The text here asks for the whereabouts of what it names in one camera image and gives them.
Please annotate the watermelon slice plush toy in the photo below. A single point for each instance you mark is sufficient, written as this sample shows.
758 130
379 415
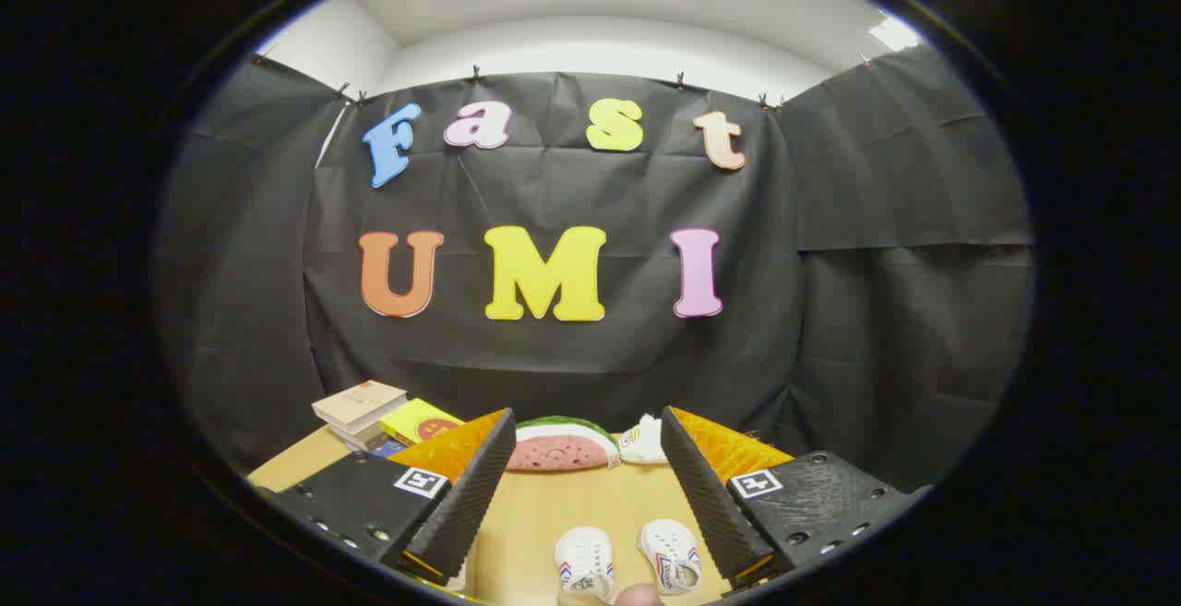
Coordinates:
558 451

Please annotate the blue book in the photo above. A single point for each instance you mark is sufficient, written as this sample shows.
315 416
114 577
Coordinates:
387 447

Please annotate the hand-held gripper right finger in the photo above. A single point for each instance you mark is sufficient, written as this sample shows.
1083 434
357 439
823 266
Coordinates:
710 504

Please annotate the beige book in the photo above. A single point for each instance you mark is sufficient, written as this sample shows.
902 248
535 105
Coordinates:
360 401

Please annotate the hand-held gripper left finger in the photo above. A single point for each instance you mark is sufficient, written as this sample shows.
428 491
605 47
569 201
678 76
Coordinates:
461 504

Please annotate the yellow book with red circle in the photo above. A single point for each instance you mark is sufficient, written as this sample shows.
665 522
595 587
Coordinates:
415 420

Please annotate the ceiling light panel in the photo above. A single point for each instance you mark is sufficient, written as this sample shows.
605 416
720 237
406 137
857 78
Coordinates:
895 34

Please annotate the white plush toy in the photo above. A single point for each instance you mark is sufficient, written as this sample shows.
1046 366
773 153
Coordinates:
643 445

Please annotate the white striped canvas shoe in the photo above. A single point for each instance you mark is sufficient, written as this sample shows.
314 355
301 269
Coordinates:
583 558
669 551

